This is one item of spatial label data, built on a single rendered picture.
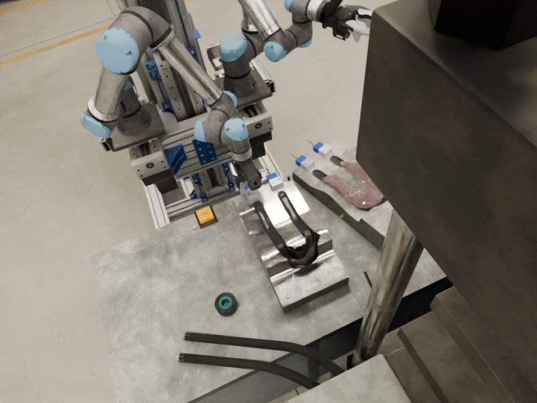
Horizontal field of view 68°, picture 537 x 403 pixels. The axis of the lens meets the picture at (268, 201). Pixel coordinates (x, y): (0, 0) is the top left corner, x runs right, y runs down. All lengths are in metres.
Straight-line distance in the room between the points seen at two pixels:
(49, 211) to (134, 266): 1.62
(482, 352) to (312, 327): 0.83
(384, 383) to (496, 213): 0.47
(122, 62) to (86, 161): 2.17
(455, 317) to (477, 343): 0.05
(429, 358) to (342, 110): 2.53
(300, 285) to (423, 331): 0.59
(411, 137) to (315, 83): 3.15
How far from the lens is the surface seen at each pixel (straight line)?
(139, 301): 1.64
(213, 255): 1.62
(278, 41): 1.52
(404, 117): 0.39
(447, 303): 0.74
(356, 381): 0.74
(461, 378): 0.97
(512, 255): 0.35
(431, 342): 0.98
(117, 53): 1.30
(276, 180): 1.64
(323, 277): 1.47
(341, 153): 1.81
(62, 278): 2.88
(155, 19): 1.40
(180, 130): 1.89
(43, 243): 3.11
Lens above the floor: 2.20
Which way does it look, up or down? 54 degrees down
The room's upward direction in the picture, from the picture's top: 10 degrees counter-clockwise
